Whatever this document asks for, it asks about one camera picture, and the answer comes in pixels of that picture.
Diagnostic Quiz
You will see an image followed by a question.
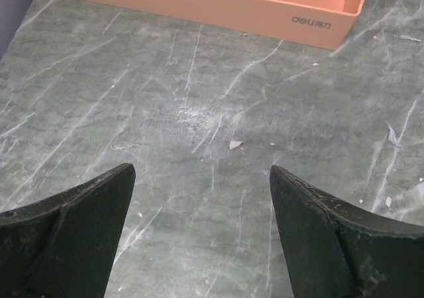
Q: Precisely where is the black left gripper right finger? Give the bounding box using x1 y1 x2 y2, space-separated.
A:
270 166 423 297

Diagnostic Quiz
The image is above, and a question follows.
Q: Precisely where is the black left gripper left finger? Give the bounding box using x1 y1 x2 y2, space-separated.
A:
1 164 136 297

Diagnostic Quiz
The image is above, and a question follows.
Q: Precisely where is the orange plastic file organizer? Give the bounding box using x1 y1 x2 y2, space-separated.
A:
85 0 365 50

